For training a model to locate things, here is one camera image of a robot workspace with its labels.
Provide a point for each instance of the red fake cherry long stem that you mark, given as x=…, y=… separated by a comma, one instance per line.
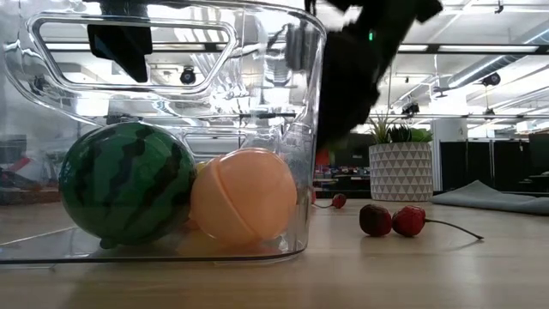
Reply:
x=408, y=221

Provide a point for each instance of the green striped toy watermelon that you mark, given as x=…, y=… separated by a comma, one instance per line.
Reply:
x=124, y=184

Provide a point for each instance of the pale orange toy peach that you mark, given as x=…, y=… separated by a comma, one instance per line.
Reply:
x=244, y=197

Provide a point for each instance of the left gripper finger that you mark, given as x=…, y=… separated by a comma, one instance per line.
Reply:
x=124, y=43

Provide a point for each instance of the black ceiling-mounted device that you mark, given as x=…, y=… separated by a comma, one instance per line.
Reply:
x=411, y=108

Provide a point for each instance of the black ceiling camera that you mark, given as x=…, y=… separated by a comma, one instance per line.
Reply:
x=491, y=79
x=188, y=76

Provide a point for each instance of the clear plastic storage container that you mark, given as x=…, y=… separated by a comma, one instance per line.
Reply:
x=257, y=107

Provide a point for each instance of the grey-blue folded cloth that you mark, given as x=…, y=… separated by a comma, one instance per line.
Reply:
x=493, y=199

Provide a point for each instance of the dark red fake cherry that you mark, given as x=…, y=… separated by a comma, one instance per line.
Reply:
x=375, y=219

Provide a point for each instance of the dark office partition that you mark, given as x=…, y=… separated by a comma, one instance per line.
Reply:
x=472, y=167

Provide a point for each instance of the succulents in patterned white pot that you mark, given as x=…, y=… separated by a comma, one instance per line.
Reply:
x=401, y=171

